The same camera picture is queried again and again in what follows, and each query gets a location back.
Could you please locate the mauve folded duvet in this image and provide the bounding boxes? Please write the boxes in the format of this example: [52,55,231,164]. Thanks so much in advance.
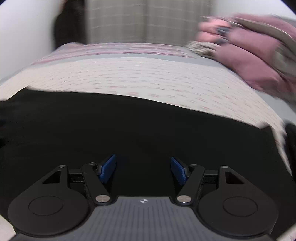
[214,14,295,101]

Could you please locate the pink folded clothes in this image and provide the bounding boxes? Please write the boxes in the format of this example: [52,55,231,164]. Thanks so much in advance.
[195,18,232,45]

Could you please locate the striped folded garment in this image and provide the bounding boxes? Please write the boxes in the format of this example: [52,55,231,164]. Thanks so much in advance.
[186,41,220,59]

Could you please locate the grey star curtain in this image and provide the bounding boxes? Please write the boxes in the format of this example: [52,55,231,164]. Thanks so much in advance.
[85,0,212,46]

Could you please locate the black pants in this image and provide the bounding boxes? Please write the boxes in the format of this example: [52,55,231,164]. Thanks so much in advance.
[1,88,295,238]

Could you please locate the dark hanging clothes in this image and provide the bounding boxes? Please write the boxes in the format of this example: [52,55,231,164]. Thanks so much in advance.
[53,0,87,49]

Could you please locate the cherry print blanket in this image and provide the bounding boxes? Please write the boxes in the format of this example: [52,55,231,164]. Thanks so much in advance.
[1,55,288,163]

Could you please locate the pink striped blanket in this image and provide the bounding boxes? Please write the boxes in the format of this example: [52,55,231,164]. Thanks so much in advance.
[33,43,193,65]

